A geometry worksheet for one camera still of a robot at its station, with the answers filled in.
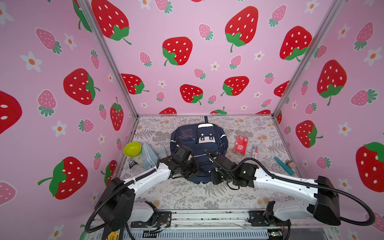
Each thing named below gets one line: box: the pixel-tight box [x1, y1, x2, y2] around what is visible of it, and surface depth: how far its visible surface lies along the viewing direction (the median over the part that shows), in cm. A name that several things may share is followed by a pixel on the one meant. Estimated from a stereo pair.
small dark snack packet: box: [128, 158, 138, 169], surface depth 94 cm
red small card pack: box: [233, 135, 249, 156], surface depth 106 cm
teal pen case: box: [274, 156, 296, 176], surface depth 95 cm
